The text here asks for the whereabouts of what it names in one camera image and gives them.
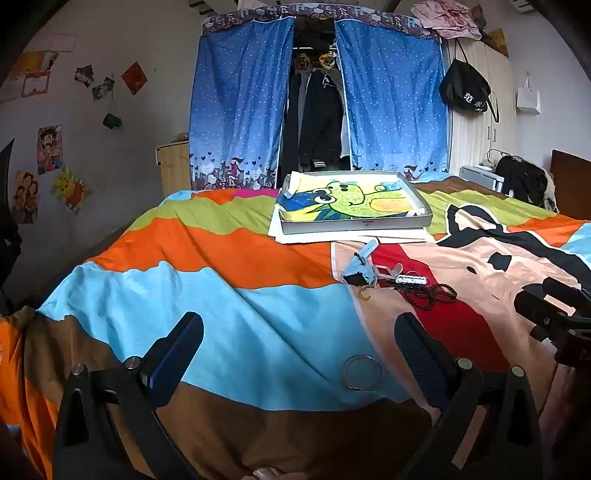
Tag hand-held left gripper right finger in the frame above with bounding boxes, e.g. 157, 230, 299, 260
394, 312, 543, 480

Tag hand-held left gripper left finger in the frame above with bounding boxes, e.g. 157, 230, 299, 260
53, 311, 205, 480

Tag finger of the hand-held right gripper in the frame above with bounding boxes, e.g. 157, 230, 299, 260
513, 290, 579, 343
541, 277, 591, 308

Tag dark bead necklace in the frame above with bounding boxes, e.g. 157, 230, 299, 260
405, 281, 459, 311

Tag grey tray with cartoon drawing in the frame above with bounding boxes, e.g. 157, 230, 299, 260
272, 171, 435, 236

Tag person's right forearm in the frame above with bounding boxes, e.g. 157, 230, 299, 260
538, 364, 591, 480

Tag person's left hand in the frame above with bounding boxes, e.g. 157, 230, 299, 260
252, 466, 308, 480

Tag colourful printed blanket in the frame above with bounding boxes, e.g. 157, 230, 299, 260
0, 174, 591, 480

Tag brown wooden headboard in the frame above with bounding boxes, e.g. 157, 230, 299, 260
550, 149, 591, 220

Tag black clothes pile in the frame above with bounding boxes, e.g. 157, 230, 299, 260
494, 155, 560, 212

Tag white storage box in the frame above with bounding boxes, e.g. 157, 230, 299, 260
458, 165, 505, 192

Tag white paper sheets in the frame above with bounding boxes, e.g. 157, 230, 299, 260
268, 210, 432, 245

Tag white wardrobe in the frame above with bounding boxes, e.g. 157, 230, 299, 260
445, 34, 517, 178

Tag wooden cabinet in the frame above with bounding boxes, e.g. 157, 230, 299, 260
154, 136, 192, 197

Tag white paper bag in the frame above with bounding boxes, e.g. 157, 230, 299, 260
516, 76, 541, 114

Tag yellow diamond cartoon poster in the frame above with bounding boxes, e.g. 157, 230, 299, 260
50, 167, 89, 216

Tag dark hanging clothes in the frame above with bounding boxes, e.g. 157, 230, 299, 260
279, 51, 354, 188

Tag pink clothes pile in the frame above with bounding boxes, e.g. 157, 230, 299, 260
411, 0, 483, 40

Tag purple patterned curtain valance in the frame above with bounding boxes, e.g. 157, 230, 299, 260
202, 4, 441, 41

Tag cartoon family wall poster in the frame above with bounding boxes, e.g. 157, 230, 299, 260
12, 170, 41, 225

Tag black drawstring bag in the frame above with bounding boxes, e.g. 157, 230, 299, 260
438, 39, 500, 123

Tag anime wall poster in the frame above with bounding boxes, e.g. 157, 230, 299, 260
36, 124, 64, 175

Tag yellow wall poster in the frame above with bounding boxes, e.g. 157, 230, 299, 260
486, 28, 509, 59

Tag red diamond wall paper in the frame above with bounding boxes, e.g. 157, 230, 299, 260
121, 61, 149, 96

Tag red bordered wall certificate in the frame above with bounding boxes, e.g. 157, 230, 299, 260
20, 71, 51, 98

